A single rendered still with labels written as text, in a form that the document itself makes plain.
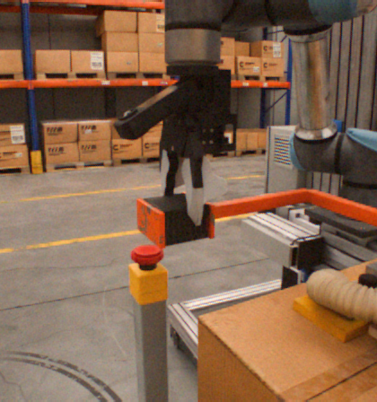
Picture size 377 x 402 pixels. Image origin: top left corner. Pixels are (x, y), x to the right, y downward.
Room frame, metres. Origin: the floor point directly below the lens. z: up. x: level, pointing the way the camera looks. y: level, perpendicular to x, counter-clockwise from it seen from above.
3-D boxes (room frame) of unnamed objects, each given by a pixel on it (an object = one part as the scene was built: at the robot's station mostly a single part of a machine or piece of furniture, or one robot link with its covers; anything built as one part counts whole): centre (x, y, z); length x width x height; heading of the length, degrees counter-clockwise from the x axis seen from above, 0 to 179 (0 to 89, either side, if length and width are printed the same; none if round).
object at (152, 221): (0.54, 0.02, 1.19); 0.09 x 0.08 x 0.05; 28
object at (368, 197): (1.03, -0.48, 1.09); 0.15 x 0.15 x 0.10
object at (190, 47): (0.55, 0.00, 1.42); 0.08 x 0.08 x 0.05
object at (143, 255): (0.78, 0.09, 1.02); 0.07 x 0.07 x 0.04
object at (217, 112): (0.56, -0.01, 1.34); 0.09 x 0.08 x 0.12; 118
